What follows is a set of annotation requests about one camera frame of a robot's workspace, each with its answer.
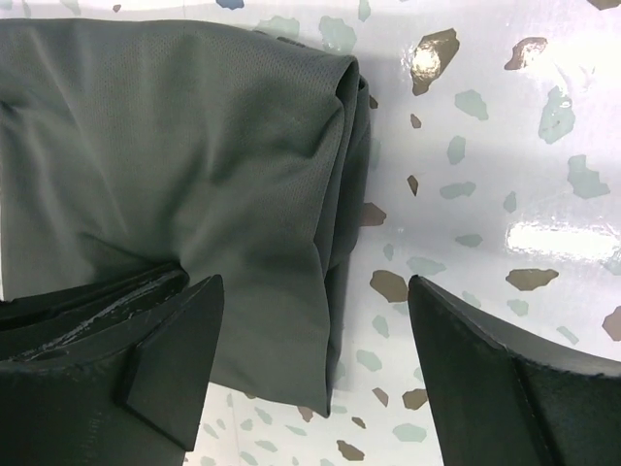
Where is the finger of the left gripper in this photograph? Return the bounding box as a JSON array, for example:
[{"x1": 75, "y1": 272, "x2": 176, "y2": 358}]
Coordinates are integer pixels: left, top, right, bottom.
[{"x1": 1, "y1": 263, "x2": 188, "y2": 361}]

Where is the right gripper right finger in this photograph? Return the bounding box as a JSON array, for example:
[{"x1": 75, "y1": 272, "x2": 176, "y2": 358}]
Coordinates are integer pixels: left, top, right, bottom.
[{"x1": 409, "y1": 276, "x2": 620, "y2": 465}]

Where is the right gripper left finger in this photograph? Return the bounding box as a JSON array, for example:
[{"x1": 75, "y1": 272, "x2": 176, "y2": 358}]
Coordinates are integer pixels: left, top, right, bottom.
[{"x1": 1, "y1": 276, "x2": 224, "y2": 465}]

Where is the dark grey t shirt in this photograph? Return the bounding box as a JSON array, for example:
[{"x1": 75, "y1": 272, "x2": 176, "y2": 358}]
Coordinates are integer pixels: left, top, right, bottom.
[{"x1": 1, "y1": 18, "x2": 371, "y2": 416}]

